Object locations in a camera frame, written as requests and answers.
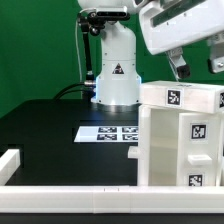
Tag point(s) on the white cabinet body box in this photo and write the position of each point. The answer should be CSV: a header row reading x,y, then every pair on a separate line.
x,y
158,145

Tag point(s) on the white cabinet top block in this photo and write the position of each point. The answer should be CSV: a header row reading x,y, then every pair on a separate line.
x,y
205,98

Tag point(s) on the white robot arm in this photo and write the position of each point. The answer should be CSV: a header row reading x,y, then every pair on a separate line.
x,y
117,86

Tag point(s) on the white U-shaped fence frame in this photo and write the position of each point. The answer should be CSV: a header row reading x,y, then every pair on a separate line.
x,y
118,199

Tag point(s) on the white marker base plate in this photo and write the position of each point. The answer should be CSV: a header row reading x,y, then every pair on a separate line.
x,y
117,134

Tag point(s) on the white cabinet door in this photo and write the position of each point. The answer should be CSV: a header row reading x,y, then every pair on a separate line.
x,y
133,152
199,150

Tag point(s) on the grey depth camera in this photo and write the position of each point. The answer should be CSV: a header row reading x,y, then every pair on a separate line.
x,y
110,13

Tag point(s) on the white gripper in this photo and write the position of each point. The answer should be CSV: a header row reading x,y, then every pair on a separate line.
x,y
185,22

